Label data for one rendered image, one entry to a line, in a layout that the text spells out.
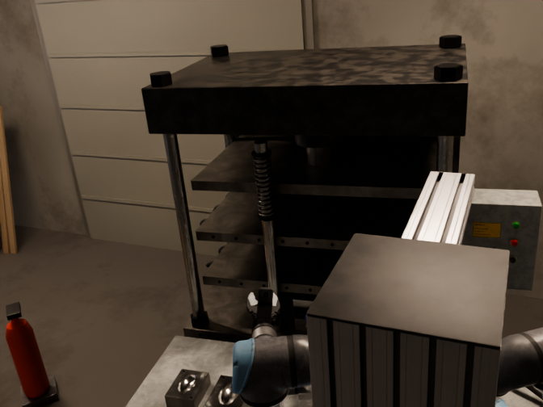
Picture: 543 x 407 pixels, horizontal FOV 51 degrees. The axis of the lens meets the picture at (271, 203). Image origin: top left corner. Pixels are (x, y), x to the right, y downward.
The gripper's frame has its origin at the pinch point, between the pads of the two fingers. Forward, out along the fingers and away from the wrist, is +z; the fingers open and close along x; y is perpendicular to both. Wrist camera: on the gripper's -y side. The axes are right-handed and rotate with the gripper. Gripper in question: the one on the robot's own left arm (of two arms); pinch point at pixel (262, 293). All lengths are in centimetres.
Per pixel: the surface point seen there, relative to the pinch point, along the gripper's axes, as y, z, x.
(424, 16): -73, 222, 110
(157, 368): 72, 49, -42
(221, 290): 69, 112, -16
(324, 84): -59, 55, 23
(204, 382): 63, 30, -21
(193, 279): 43, 80, -29
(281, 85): -57, 60, 7
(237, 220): 17, 93, -8
